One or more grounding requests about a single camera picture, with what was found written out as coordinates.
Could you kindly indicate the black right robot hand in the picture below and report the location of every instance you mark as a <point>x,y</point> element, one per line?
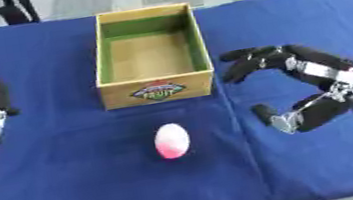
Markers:
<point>313,65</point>

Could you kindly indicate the tan cardboard box green inside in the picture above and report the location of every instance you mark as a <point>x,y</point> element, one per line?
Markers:
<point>151,57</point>

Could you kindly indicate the black chair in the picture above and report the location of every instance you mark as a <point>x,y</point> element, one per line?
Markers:
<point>9,10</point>

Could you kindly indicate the pink and white egg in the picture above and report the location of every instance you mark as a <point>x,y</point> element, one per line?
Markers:
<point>172,141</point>

